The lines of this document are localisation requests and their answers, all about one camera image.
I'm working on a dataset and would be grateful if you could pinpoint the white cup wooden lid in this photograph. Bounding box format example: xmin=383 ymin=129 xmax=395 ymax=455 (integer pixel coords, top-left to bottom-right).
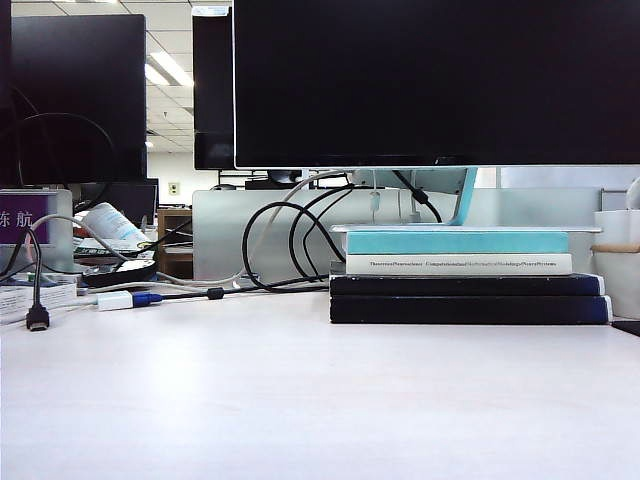
xmin=589 ymin=243 xmax=640 ymax=321

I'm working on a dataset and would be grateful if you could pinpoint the teal book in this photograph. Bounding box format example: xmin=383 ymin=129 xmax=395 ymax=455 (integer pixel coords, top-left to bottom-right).
xmin=344 ymin=231 xmax=570 ymax=255

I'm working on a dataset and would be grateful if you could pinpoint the large black AOC monitor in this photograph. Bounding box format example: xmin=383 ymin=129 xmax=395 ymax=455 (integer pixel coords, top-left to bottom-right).
xmin=232 ymin=0 xmax=640 ymax=170

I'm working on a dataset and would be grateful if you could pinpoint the grey desk partition panel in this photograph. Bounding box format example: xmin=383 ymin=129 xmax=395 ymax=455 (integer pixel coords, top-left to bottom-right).
xmin=192 ymin=187 xmax=604 ymax=282

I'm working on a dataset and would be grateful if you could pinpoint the black cable blue VGA plug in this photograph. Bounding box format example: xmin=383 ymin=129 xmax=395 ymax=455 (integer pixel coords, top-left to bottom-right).
xmin=132 ymin=277 xmax=331 ymax=307

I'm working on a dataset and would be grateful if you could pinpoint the stack of booklets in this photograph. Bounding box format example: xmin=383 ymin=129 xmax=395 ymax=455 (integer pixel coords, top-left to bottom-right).
xmin=73 ymin=237 xmax=156 ymax=261

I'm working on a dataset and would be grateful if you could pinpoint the black monitor wide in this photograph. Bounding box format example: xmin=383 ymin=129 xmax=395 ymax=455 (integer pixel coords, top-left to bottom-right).
xmin=10 ymin=13 xmax=149 ymax=184

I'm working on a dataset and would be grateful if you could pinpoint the white square container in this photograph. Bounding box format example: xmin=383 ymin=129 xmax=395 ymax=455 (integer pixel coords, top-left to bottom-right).
xmin=593 ymin=209 xmax=640 ymax=246

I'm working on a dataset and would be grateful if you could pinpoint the white book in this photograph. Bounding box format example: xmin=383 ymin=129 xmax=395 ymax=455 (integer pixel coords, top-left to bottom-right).
xmin=345 ymin=253 xmax=573 ymax=276

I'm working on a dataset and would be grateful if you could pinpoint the white printed bottle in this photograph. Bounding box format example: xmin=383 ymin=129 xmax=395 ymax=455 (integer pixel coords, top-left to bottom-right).
xmin=81 ymin=202 xmax=151 ymax=246

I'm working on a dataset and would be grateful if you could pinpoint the grey white long cable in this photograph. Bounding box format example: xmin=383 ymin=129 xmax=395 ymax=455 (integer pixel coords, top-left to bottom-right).
xmin=99 ymin=170 xmax=351 ymax=292

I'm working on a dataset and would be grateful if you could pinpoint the acrylic purple name plate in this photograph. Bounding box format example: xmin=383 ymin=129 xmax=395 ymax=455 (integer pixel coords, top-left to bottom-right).
xmin=0 ymin=188 xmax=75 ymax=274

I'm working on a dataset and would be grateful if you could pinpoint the silver monitor base plate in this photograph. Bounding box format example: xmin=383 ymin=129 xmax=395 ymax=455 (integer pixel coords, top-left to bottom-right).
xmin=329 ymin=224 xmax=604 ymax=234

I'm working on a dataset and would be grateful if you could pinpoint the black HDMI cable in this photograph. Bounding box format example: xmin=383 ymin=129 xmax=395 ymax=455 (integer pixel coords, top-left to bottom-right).
xmin=0 ymin=227 xmax=52 ymax=334

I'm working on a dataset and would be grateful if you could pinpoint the white video adapter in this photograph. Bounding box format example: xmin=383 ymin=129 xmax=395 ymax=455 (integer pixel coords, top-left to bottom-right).
xmin=96 ymin=293 xmax=135 ymax=312

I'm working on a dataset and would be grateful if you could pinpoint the black monitor narrow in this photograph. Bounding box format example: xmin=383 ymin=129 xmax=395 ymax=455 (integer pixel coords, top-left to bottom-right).
xmin=192 ymin=7 xmax=236 ymax=171

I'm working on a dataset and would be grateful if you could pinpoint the grey arched cable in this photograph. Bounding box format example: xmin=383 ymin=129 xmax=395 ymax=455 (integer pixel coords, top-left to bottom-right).
xmin=28 ymin=213 xmax=134 ymax=264

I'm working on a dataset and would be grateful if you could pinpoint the teal monitor stand neck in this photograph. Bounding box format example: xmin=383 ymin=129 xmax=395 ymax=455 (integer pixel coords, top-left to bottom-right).
xmin=349 ymin=166 xmax=480 ymax=228

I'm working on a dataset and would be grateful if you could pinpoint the black shallow dish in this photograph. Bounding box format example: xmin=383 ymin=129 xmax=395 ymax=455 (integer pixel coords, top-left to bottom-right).
xmin=82 ymin=259 xmax=158 ymax=289

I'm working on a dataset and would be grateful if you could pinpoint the black looped cable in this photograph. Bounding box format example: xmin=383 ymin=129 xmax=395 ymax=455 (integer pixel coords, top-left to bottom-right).
xmin=288 ymin=187 xmax=351 ymax=281
xmin=242 ymin=185 xmax=359 ymax=292

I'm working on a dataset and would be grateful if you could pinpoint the black monitor power cable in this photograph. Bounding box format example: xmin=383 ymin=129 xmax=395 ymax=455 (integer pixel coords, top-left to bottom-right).
xmin=391 ymin=169 xmax=444 ymax=225

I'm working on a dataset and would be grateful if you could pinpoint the white printed cardboard box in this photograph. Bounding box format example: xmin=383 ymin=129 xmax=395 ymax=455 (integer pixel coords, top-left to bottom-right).
xmin=0 ymin=282 xmax=81 ymax=326

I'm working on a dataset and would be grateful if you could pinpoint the brown wooden cabinet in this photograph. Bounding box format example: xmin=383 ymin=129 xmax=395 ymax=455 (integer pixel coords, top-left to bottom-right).
xmin=157 ymin=208 xmax=195 ymax=280

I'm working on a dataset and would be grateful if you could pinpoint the small dark background monitor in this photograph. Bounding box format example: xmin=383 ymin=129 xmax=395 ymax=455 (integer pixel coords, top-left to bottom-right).
xmin=74 ymin=179 xmax=160 ymax=231

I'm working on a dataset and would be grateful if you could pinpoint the dark navy book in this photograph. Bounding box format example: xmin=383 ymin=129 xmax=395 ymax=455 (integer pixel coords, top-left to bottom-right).
xmin=328 ymin=295 xmax=613 ymax=326
xmin=328 ymin=273 xmax=606 ymax=297

